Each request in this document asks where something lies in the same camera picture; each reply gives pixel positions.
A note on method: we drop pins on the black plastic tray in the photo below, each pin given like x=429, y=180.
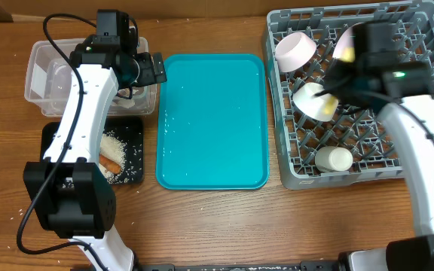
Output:
x=121, y=142

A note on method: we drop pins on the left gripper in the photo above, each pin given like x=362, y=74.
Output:
x=149, y=77

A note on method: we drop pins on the carrot piece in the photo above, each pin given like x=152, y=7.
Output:
x=110, y=165

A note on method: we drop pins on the spilled rice pile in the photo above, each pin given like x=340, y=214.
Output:
x=82, y=145

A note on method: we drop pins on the yellow plastic spoon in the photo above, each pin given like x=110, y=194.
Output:
x=338, y=74

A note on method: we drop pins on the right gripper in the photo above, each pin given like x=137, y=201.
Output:
x=330, y=74

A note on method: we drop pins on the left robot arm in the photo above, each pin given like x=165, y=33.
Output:
x=68, y=192

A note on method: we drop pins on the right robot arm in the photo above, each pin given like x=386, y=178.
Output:
x=401, y=96

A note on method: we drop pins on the white cup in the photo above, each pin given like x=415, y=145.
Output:
x=333, y=159

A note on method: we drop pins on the clear plastic bin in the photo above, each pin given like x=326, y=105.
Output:
x=48, y=84

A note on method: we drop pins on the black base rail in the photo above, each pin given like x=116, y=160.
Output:
x=306, y=265

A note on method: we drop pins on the grey dishwasher rack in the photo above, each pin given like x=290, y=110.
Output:
x=299, y=137

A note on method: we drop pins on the pink rice bowl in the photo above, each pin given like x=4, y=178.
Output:
x=294, y=51

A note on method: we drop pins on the small white bowl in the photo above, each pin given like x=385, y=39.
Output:
x=321, y=108

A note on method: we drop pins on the teal serving tray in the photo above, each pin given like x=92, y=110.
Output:
x=212, y=123

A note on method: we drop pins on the large white plate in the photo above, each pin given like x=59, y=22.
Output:
x=343, y=45

